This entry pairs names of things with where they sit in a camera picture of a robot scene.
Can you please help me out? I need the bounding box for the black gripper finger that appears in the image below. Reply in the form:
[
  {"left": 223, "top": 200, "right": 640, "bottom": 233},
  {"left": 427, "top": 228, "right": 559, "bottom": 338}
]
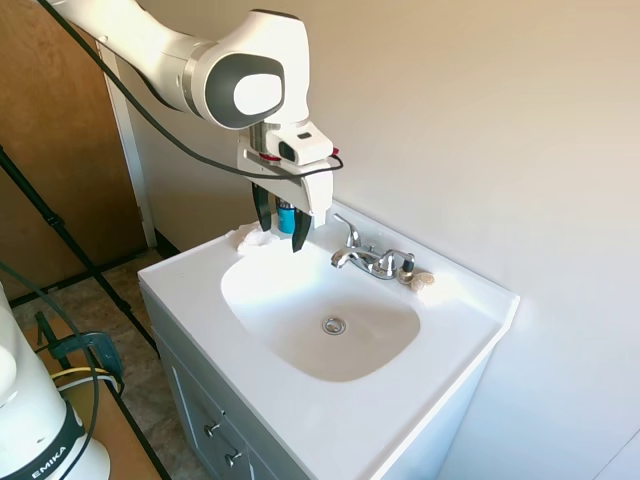
[
  {"left": 251, "top": 182, "right": 279, "bottom": 234},
  {"left": 290, "top": 207, "right": 314, "bottom": 254}
]

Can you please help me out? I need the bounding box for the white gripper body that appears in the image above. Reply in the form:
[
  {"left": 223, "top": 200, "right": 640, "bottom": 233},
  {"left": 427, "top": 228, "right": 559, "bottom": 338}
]
[{"left": 236, "top": 133, "right": 335, "bottom": 230}]

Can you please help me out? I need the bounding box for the white tissue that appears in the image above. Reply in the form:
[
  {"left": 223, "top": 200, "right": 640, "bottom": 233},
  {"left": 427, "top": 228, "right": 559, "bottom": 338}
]
[{"left": 223, "top": 222, "right": 283, "bottom": 254}]

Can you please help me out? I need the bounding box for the blue bottle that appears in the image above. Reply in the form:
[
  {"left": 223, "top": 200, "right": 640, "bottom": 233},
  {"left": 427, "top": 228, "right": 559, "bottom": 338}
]
[{"left": 276, "top": 196, "right": 300, "bottom": 235}]

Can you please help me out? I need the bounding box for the chrome sink faucet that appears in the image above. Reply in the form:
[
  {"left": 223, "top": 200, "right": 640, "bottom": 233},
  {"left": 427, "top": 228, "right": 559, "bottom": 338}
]
[{"left": 329, "top": 213, "right": 416, "bottom": 282}]

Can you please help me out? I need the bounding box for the small dark bottle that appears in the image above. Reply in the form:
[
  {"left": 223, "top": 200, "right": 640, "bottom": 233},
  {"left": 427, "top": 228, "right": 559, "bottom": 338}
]
[{"left": 398, "top": 253, "right": 417, "bottom": 287}]

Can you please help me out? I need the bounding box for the white vanity sink top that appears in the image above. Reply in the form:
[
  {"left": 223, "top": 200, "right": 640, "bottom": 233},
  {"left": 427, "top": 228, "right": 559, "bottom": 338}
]
[{"left": 137, "top": 198, "right": 521, "bottom": 479}]

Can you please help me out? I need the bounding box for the beige seashell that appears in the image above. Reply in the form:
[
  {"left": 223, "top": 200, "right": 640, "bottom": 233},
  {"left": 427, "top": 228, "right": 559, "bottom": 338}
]
[{"left": 408, "top": 271, "right": 437, "bottom": 293}]

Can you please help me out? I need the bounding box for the grey vanity cabinet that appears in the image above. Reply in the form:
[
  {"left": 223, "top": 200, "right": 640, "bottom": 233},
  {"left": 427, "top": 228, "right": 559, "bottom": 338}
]
[{"left": 139, "top": 285, "right": 494, "bottom": 480}]

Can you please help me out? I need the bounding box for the brown wooden door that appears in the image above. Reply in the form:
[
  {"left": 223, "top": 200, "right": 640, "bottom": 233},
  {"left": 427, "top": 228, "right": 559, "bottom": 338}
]
[{"left": 0, "top": 0, "right": 149, "bottom": 302}]

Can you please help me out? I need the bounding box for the grey metal clamp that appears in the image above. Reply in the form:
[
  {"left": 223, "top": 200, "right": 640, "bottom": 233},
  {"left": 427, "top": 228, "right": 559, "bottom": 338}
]
[{"left": 33, "top": 310, "right": 126, "bottom": 396}]

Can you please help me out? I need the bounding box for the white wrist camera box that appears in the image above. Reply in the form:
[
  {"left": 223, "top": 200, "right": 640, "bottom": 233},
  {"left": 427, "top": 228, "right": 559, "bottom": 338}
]
[{"left": 263, "top": 121, "right": 335, "bottom": 165}]

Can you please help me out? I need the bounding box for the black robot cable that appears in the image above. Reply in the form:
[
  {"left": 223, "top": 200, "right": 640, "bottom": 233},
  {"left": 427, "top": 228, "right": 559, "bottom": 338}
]
[{"left": 37, "top": 0, "right": 346, "bottom": 179}]

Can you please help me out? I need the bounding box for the white door frame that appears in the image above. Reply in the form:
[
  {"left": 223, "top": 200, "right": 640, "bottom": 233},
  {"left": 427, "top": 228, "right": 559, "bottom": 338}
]
[{"left": 94, "top": 40, "right": 159, "bottom": 250}]

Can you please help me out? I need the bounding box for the black camera tripod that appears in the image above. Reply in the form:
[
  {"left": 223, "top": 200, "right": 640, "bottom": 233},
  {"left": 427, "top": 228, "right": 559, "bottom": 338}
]
[{"left": 0, "top": 144, "right": 174, "bottom": 480}]

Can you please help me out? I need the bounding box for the yellow cable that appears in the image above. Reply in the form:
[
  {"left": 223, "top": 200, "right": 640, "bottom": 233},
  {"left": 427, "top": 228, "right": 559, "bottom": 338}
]
[{"left": 51, "top": 366, "right": 124, "bottom": 396}]

